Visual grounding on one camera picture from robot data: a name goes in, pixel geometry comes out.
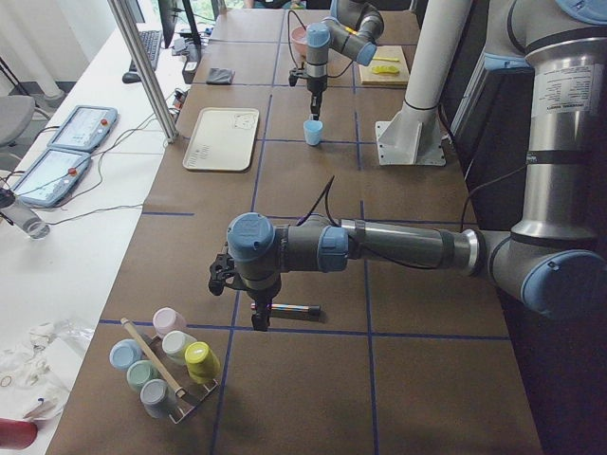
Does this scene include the grey folded cloth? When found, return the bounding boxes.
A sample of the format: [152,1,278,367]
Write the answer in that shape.
[206,67,235,85]

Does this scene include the steel muddler black head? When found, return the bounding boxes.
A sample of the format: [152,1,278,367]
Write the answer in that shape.
[270,303,322,318]

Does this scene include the black monitor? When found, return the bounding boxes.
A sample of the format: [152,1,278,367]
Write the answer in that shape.
[157,0,201,48]

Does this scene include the pink cup on rack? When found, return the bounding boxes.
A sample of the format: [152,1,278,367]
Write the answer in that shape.
[152,307,187,338]

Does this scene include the clear water bottle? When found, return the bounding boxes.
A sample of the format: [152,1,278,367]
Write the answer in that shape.
[0,189,50,240]

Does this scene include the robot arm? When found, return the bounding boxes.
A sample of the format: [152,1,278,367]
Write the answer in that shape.
[209,1,606,331]
[292,1,384,120]

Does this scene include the lemon slices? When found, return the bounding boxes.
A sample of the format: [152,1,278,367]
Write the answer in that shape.
[370,65,400,76]

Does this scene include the upper teach pendant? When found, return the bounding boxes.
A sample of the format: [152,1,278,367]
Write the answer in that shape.
[47,105,119,153]

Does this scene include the yellow plastic knife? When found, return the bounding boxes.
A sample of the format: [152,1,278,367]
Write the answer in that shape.
[372,56,400,63]

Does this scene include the wooden cutting board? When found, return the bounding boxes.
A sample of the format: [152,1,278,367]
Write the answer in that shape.
[359,45,410,87]

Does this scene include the black keyboard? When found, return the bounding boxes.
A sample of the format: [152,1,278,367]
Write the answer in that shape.
[138,30,163,70]

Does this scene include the teach pendant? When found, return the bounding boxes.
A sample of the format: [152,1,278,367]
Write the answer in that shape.
[12,147,91,209]
[47,105,119,153]

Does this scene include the white cup on rack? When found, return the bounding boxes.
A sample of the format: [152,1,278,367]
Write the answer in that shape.
[162,330,197,366]

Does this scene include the grey cup on rack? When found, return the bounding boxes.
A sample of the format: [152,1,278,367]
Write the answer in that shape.
[139,379,178,419]

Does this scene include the crumpled white plastic bags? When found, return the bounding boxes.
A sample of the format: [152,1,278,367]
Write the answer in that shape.
[1,319,94,421]

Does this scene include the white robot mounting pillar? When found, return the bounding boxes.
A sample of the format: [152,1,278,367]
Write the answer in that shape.
[376,0,472,166]

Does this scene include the pink bowl of ice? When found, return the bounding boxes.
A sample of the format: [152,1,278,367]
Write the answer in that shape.
[290,23,331,60]

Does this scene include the cream bear tray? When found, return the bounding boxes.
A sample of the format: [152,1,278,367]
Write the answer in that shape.
[182,107,260,172]

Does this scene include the light blue cup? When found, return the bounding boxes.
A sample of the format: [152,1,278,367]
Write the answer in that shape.
[303,118,323,146]

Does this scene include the black computer mouse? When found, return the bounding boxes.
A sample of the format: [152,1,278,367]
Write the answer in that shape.
[121,71,141,84]

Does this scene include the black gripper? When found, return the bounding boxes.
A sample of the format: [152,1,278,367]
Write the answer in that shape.
[306,76,326,118]
[248,284,282,331]

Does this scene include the aluminium frame post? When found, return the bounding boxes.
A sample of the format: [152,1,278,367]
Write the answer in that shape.
[108,0,178,143]

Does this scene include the blue cup on rack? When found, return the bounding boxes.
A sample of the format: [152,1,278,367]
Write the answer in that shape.
[109,338,142,371]

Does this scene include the yellow-green cup on rack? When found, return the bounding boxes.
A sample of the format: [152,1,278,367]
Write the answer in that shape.
[184,341,221,384]

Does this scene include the lower teach pendant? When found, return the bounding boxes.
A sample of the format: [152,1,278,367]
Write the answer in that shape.
[12,147,91,209]

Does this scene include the grey office chair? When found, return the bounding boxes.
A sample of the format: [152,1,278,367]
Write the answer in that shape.
[0,95,51,148]

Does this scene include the wire cup rack wooden handle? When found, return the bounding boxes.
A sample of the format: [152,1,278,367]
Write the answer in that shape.
[120,318,219,425]

